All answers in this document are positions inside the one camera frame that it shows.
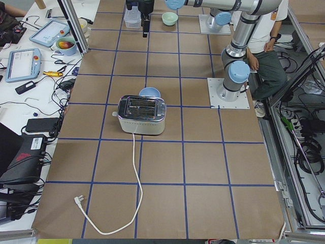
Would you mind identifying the green bowl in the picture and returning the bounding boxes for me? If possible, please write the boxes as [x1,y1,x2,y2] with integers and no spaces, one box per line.
[161,12,178,26]

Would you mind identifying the grey robot arm near toaster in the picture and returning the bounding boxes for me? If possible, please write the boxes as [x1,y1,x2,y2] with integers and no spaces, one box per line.
[165,1,281,102]

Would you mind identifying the white bowl with yellow item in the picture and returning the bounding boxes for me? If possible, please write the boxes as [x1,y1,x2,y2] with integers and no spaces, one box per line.
[78,18,88,33]

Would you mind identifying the blue bowl with fruit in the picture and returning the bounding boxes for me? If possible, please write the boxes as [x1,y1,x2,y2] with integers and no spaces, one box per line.
[55,37,77,56]

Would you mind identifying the clear plastic food container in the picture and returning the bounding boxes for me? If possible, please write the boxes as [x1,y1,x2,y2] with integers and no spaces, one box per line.
[124,8,141,29]

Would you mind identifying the cream and chrome toaster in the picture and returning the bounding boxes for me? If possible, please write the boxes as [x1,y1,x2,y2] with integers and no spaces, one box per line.
[112,95,167,135]

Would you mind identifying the black scissors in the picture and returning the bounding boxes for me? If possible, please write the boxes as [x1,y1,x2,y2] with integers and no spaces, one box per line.
[54,59,75,73]

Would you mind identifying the blue teach pendant far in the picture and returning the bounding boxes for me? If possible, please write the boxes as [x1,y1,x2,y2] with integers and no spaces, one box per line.
[29,20,70,47]

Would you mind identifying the blue teach pendant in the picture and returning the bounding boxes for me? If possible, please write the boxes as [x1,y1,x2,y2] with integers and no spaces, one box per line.
[5,48,42,83]
[29,20,70,47]

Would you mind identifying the yellow and orange tool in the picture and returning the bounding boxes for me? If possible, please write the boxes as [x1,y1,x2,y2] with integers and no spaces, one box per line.
[42,71,63,77]

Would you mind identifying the blue teach pendant near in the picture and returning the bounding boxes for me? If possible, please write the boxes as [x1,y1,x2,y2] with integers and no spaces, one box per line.
[5,48,42,83]

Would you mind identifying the seated person in white shirt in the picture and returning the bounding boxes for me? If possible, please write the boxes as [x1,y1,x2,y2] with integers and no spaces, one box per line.
[246,1,288,118]

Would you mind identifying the black power adapter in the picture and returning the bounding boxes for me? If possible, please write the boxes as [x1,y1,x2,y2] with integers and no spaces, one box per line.
[25,117,58,133]

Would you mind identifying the black computer box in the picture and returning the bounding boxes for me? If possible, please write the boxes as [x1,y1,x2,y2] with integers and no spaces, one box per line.
[1,134,47,185]

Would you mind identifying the aluminium frame post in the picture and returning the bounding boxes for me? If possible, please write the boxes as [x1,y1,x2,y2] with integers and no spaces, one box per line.
[57,0,89,55]

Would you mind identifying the white toaster power cable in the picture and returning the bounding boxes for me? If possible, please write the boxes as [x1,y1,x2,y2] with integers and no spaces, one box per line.
[74,133,143,235]

